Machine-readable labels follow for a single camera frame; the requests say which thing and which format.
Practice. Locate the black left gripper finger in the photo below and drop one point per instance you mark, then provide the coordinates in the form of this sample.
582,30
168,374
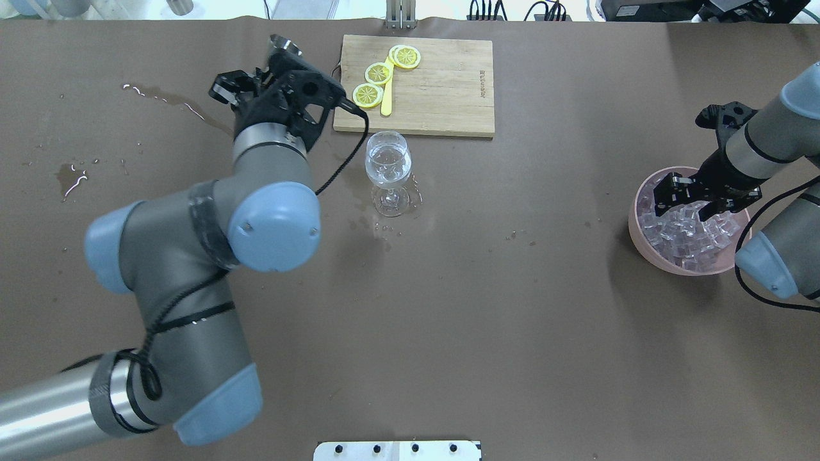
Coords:
271,72
233,88

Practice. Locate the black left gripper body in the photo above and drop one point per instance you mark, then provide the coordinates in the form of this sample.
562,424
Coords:
254,113

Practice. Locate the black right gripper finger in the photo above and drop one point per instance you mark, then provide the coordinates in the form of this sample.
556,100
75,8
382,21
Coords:
713,208
671,191

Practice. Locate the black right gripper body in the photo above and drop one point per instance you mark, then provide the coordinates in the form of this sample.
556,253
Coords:
716,172

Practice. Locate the steel double jigger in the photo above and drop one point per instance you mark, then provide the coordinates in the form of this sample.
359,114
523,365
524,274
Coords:
281,44

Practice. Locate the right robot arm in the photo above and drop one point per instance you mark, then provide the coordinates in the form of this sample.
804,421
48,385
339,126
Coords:
776,258

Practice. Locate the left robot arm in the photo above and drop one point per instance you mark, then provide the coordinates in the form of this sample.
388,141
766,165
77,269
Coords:
193,371

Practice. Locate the pile of clear ice cubes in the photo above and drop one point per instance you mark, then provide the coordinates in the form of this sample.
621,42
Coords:
685,237

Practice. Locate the clear wine glass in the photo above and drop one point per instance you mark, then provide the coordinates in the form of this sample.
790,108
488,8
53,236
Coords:
388,165

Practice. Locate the pink bowl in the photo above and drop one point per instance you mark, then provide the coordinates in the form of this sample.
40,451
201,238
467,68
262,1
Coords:
685,256

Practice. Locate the lemon slice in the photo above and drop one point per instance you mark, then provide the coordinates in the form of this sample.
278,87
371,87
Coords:
379,73
405,56
367,95

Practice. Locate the steel cup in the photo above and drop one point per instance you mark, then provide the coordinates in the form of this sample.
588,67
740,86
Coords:
180,8

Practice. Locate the yellow plastic knife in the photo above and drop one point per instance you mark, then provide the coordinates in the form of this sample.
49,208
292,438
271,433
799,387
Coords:
386,107

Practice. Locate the bamboo cutting board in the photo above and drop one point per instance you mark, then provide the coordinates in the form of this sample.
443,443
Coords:
450,93

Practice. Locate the grey cup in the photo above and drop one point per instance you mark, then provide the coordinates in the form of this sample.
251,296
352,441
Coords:
71,8

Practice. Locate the white mounting plate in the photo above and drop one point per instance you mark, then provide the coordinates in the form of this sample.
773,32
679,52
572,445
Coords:
399,450

